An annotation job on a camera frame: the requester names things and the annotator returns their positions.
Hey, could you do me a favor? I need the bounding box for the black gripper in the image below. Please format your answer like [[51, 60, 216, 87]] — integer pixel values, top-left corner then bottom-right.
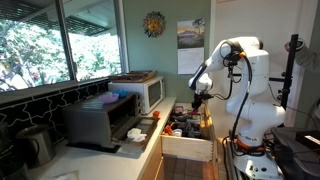
[[191, 91, 212, 111]]

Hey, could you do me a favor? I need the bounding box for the grey sleeved forearm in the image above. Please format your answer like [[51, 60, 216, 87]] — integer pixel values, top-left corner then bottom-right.
[[284, 38, 320, 73]]

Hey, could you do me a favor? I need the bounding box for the open wooden drawer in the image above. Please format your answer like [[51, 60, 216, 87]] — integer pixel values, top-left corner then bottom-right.
[[160, 101, 219, 163]]

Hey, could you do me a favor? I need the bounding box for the dark countertop appliance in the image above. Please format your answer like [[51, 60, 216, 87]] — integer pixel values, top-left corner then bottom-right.
[[0, 121, 33, 180]]

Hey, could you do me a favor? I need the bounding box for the white microwave oven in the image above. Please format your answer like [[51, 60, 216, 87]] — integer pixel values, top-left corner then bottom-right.
[[107, 75, 166, 115]]

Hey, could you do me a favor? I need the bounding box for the flat wooden tray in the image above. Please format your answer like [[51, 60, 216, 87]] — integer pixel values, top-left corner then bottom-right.
[[108, 69, 158, 84]]

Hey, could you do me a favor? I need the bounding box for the crumpled white paper towel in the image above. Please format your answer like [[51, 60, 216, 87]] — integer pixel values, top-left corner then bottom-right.
[[126, 127, 148, 143]]

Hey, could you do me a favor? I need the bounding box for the blue bowl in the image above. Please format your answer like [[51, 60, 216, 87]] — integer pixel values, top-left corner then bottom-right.
[[113, 88, 129, 99]]

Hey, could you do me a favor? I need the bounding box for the pink bowl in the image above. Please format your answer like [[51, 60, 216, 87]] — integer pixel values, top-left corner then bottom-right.
[[98, 92, 120, 104]]

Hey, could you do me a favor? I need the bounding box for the black stand pole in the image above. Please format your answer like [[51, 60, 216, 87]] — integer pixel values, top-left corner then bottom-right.
[[269, 33, 299, 111]]

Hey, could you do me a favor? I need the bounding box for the black toaster oven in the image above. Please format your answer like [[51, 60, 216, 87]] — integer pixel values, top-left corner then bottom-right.
[[61, 92, 159, 151]]

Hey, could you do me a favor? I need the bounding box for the black equipment case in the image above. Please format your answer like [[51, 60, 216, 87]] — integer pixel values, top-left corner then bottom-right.
[[271, 126, 320, 180]]

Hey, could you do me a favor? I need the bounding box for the black baking tray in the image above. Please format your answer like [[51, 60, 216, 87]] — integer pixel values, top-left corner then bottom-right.
[[66, 141, 123, 154]]

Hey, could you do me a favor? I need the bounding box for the large kitchen window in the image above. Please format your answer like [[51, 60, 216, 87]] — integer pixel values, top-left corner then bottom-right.
[[0, 0, 129, 96]]

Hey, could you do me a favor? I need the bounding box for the wall calendar with landscape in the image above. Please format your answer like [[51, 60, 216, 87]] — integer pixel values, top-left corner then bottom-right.
[[176, 18, 206, 75]]

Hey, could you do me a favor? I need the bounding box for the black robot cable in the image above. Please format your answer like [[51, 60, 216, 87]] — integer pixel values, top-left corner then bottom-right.
[[219, 39, 254, 158]]

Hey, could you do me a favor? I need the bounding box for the colourful sun wall decoration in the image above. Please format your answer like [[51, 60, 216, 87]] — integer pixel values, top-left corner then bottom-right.
[[142, 10, 167, 38]]

